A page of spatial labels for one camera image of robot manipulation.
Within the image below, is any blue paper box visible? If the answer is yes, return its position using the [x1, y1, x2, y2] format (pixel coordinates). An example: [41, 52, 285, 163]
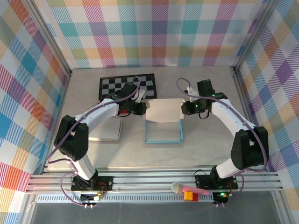
[142, 98, 185, 144]

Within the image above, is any white paper box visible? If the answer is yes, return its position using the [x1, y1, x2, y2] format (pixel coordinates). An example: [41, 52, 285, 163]
[88, 118, 122, 142]

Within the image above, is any black white chessboard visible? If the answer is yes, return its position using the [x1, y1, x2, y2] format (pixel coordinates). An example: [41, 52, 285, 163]
[99, 73, 158, 102]

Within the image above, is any pink toy microphone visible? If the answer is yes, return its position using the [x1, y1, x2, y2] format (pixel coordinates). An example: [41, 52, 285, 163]
[171, 181, 210, 196]

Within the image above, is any yellow red toy brick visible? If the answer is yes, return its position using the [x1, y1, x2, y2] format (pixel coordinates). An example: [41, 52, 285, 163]
[184, 191, 199, 201]

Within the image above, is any small black circuit board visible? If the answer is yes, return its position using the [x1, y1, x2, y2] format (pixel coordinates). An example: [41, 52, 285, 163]
[80, 193, 103, 203]
[214, 191, 229, 203]

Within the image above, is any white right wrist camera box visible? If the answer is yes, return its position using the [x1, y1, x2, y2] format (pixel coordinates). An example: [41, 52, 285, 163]
[185, 86, 199, 103]

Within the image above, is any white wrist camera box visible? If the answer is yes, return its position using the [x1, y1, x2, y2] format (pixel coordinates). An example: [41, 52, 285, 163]
[185, 86, 199, 103]
[136, 90, 148, 104]

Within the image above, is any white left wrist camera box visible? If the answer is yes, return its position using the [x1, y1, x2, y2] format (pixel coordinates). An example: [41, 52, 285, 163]
[136, 90, 148, 104]

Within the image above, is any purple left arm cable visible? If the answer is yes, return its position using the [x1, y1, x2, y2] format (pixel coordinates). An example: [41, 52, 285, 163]
[46, 76, 141, 207]

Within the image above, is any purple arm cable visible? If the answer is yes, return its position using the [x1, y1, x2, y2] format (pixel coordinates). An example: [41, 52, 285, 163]
[46, 76, 141, 207]
[176, 77, 269, 207]

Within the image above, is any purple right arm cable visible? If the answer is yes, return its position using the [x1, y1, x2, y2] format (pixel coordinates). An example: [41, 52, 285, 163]
[176, 77, 269, 207]

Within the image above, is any aluminium side rail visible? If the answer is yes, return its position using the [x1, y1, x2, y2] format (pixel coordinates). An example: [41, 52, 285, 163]
[230, 66, 269, 172]

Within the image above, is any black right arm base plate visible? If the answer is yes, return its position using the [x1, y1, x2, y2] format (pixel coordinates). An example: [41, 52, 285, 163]
[195, 174, 239, 190]

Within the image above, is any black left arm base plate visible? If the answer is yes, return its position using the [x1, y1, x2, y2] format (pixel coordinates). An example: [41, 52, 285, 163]
[71, 176, 114, 192]

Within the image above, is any white perforated cable tray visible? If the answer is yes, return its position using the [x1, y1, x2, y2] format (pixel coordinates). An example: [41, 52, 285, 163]
[36, 195, 215, 203]

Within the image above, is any aluminium corner post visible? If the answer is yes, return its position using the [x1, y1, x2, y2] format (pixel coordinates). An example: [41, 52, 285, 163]
[230, 0, 281, 73]
[23, 0, 73, 77]

